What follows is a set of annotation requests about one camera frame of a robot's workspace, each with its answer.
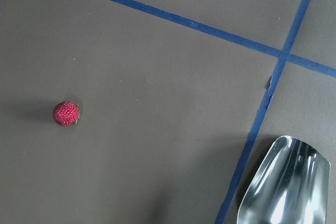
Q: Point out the red strawberry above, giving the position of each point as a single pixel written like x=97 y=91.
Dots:
x=66 y=113

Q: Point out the metal scoop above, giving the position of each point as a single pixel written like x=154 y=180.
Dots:
x=290 y=186

